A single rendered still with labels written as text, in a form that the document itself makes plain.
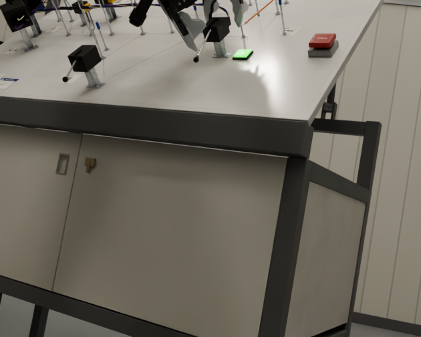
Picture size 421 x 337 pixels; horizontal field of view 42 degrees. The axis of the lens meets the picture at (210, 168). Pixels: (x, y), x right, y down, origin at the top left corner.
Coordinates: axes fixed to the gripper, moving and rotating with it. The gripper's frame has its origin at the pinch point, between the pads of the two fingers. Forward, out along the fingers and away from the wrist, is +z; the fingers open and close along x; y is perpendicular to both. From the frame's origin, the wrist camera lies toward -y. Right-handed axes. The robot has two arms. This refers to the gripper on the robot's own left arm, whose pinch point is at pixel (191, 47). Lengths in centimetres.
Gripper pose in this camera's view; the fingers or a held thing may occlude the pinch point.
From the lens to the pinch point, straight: 129.3
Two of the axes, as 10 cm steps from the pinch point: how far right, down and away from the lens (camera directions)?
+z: 5.0, 7.8, 3.8
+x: -2.0, -3.2, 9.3
